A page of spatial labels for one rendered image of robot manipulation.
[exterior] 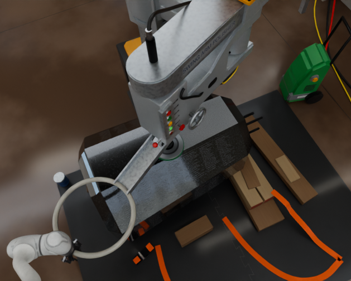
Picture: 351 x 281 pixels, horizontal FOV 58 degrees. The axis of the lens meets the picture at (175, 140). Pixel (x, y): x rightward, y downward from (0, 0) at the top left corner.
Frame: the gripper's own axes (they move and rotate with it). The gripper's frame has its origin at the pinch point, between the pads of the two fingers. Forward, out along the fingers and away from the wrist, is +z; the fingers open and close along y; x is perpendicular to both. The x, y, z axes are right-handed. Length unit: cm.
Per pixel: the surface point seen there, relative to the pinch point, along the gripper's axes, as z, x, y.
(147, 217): 21, -22, 42
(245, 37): -64, -41, 141
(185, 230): 68, -46, 56
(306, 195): 67, -127, 129
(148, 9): -59, 24, 143
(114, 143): -2, 18, 73
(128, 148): -3, 7, 74
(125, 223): 19.8, -11.5, 31.4
